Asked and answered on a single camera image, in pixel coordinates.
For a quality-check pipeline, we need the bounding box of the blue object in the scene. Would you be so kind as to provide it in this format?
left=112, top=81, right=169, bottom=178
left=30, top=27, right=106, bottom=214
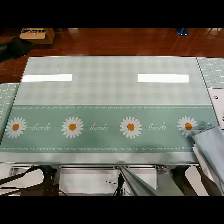
left=175, top=27, right=190, bottom=37

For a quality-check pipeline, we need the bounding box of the silver frame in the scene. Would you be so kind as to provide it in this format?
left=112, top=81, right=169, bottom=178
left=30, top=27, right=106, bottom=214
left=0, top=161, right=202, bottom=197

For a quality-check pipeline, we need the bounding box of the grey T-shirt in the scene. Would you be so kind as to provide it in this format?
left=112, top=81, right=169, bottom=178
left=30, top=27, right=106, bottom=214
left=190, top=124, right=224, bottom=195

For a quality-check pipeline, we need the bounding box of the black cable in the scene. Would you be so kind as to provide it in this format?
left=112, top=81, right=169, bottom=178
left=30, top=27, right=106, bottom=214
left=112, top=172, right=127, bottom=197

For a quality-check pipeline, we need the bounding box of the white board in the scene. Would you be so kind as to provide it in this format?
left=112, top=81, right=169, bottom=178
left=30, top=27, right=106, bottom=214
left=209, top=86, right=224, bottom=129

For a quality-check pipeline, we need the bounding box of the cardboard box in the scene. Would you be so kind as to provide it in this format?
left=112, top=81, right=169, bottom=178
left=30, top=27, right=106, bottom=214
left=18, top=27, right=56, bottom=46

